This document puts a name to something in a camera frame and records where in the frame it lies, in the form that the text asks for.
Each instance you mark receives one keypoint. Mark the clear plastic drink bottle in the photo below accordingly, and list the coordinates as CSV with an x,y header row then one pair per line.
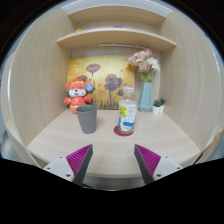
x,y
127,115

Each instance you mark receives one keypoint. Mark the flat round red coaster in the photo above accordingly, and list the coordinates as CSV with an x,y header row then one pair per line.
x,y
117,131

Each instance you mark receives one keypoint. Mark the light wooden shelf unit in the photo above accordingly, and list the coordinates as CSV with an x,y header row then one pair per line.
x,y
116,35

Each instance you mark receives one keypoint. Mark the red plush toy figure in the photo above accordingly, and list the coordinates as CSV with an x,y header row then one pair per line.
x,y
77,96

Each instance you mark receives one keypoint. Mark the pink and white flower bouquet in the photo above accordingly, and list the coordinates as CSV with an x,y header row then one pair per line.
x,y
144,63

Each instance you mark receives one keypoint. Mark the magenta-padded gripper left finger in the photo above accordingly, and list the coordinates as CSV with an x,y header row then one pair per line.
x,y
75,161

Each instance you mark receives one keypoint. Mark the grey mug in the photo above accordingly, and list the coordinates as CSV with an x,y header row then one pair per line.
x,y
86,120

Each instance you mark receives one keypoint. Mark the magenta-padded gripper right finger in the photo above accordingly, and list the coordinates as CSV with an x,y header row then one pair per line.
x,y
151,163

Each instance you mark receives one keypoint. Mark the teal vase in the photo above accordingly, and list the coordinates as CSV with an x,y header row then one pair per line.
x,y
146,98

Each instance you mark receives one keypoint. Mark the yellow poppy flower painting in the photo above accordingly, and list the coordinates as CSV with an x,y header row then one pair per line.
x,y
106,70

